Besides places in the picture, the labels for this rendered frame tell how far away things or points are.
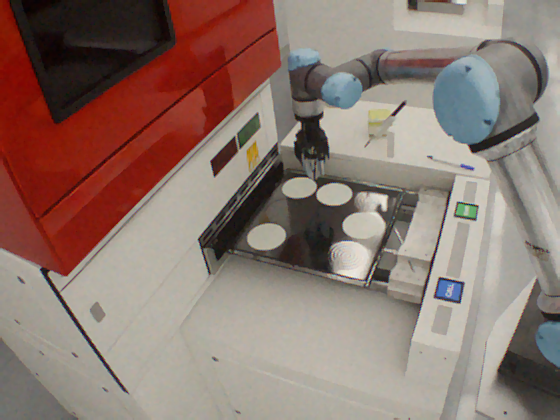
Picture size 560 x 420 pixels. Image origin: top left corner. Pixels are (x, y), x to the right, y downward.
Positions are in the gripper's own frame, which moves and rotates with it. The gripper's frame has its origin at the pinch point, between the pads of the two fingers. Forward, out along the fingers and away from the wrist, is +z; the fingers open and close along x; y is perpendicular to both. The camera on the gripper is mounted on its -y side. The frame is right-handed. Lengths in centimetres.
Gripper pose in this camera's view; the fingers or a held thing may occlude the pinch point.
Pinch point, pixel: (313, 173)
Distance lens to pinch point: 124.0
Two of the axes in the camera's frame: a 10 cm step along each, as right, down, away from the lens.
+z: 1.2, 7.7, 6.2
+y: 0.8, 6.2, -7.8
